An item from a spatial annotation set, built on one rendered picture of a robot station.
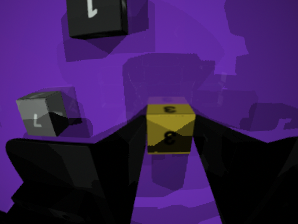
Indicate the yellow block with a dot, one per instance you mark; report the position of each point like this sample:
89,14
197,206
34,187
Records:
169,128

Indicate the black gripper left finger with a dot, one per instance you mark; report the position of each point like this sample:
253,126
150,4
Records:
110,169

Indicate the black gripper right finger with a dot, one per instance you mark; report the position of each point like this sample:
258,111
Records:
242,172

